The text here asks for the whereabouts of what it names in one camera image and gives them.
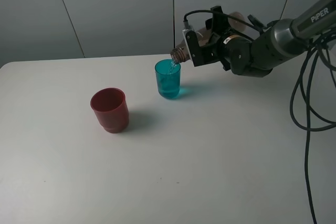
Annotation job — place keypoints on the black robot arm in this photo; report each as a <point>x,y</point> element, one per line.
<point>282,41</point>

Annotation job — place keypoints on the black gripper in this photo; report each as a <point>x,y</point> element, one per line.
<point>231,50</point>

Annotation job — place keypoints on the smoky transparent plastic bottle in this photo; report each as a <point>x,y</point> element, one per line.
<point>238,24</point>

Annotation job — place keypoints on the red plastic cup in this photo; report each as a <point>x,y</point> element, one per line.
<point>110,108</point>

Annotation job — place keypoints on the teal transparent plastic cup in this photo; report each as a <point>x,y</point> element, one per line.
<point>168,75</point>

